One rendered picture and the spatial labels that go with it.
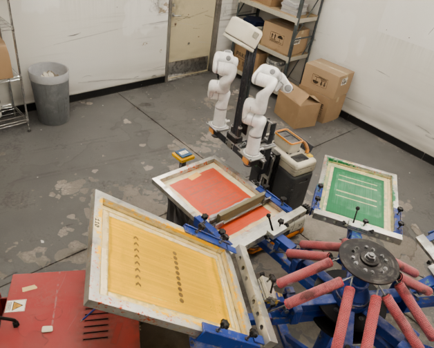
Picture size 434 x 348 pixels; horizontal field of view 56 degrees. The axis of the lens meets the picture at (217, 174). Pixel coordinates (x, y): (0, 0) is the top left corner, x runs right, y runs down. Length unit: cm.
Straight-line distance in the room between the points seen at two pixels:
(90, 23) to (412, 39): 409
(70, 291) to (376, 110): 514
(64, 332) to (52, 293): 22
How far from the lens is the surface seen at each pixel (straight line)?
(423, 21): 592
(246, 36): 267
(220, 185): 294
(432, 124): 604
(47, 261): 373
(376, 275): 214
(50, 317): 202
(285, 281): 217
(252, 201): 271
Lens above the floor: 273
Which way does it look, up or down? 36 degrees down
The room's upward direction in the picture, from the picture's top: 9 degrees clockwise
